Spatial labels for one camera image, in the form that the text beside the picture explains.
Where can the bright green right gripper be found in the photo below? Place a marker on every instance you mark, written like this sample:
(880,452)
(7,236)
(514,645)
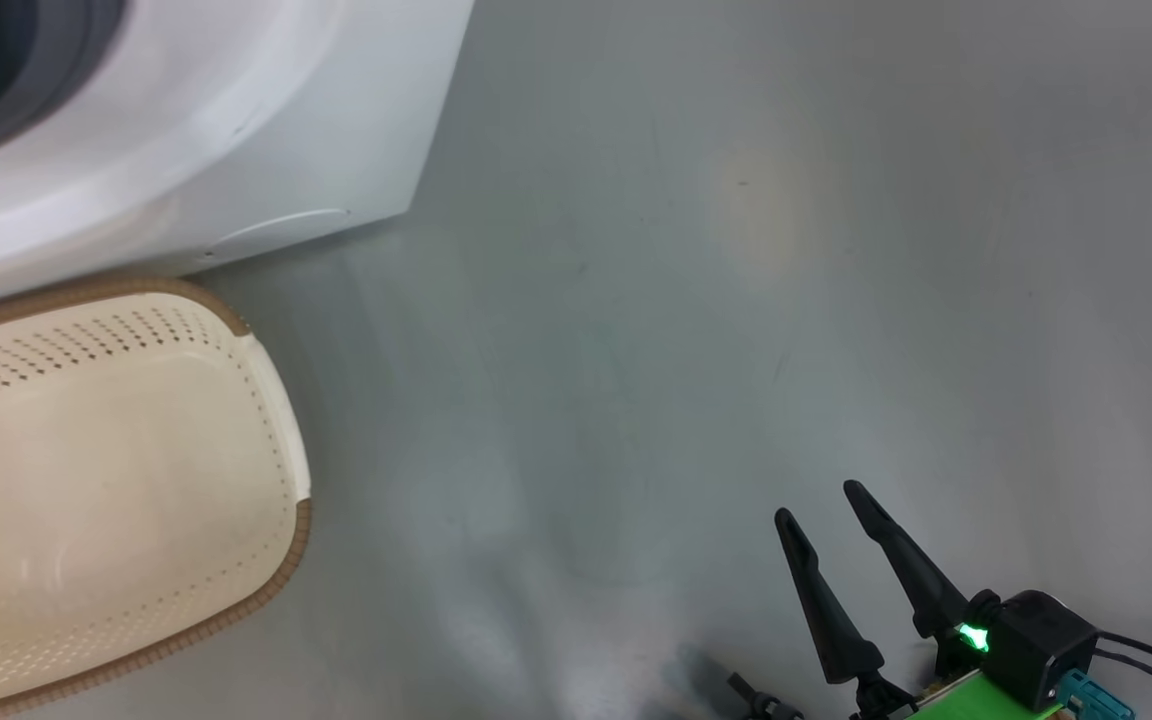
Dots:
(976,700)

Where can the white front-load washing machine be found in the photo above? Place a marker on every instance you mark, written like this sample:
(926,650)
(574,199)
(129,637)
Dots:
(236,120)

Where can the grey rubber door gasket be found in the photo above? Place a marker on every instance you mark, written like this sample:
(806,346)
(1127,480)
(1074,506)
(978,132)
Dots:
(56,70)

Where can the round filter cover panel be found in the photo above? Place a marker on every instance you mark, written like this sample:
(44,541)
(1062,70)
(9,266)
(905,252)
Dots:
(276,228)

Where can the cream perforated laundry basket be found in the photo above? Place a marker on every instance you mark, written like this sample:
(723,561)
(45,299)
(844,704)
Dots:
(106,480)

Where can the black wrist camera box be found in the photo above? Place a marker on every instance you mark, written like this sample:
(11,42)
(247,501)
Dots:
(1041,640)

